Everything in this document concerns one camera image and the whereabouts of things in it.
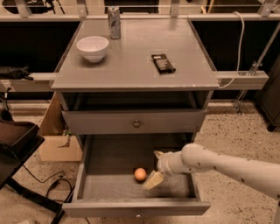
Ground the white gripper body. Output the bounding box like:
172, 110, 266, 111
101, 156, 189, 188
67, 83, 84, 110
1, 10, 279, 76
157, 151, 187, 177

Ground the orange fruit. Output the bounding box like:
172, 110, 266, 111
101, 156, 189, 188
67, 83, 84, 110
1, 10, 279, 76
134, 168, 146, 181

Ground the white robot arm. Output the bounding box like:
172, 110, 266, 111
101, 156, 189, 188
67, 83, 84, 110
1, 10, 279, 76
143, 143, 280, 202

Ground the open grey middle drawer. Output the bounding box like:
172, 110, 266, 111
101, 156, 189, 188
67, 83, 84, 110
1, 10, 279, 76
63, 134, 211, 218

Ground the closed grey upper drawer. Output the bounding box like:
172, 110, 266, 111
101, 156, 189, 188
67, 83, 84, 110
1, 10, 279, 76
62, 109, 207, 135

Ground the grey drawer cabinet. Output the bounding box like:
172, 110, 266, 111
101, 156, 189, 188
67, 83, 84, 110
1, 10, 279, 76
50, 17, 221, 219

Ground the cardboard box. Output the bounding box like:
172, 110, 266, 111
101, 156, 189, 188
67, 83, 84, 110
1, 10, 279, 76
38, 93, 82, 162

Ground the dark cabinet at right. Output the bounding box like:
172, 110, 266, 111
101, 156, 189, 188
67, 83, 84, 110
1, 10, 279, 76
255, 55, 280, 132

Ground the white ceramic bowl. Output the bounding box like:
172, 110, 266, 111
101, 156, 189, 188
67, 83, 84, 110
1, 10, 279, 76
76, 36, 109, 62

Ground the black chair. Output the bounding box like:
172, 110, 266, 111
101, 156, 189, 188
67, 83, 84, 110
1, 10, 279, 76
0, 110, 64, 224

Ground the silver drink can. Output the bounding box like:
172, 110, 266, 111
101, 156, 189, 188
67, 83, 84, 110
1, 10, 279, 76
108, 6, 121, 39

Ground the black floor cable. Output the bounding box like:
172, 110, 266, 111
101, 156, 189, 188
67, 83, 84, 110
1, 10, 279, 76
21, 164, 75, 204

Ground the white cable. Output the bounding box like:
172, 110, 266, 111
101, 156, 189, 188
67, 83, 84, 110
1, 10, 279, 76
218, 10, 247, 89

